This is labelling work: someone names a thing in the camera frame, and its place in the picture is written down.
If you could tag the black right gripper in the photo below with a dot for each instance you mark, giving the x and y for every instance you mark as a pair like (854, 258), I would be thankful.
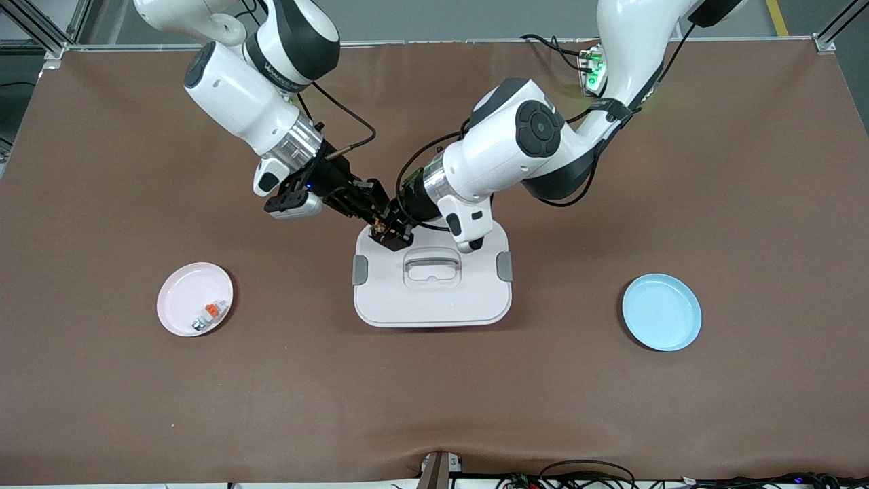
(334, 176)

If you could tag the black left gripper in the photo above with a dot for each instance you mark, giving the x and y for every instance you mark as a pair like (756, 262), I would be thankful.
(415, 204)

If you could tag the black orange push-button switch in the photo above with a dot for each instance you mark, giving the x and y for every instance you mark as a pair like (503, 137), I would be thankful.
(381, 228)

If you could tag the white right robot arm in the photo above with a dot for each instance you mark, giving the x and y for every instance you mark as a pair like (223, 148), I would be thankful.
(237, 95)

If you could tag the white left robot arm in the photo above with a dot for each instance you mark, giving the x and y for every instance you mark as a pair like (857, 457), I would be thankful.
(529, 129)

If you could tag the white lidded container box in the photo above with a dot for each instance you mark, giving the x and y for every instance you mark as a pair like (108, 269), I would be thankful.
(434, 299)

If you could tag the brown table cover mat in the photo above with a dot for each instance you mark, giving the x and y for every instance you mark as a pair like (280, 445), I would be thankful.
(434, 394)

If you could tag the pink round plate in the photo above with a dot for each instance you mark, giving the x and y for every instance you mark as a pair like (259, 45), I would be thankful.
(183, 292)

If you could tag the small silver component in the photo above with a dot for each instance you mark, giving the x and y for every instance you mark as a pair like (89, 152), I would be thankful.
(198, 324)

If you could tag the light blue round plate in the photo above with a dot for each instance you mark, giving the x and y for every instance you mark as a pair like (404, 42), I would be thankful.
(662, 312)

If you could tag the grey table edge rail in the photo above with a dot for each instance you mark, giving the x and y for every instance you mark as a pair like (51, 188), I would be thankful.
(407, 42)

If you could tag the small orange white switch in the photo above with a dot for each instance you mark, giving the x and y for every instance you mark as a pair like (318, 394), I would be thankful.
(213, 310)

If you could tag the aluminium frame post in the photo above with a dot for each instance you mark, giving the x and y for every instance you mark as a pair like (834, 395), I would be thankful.
(47, 37)
(831, 30)

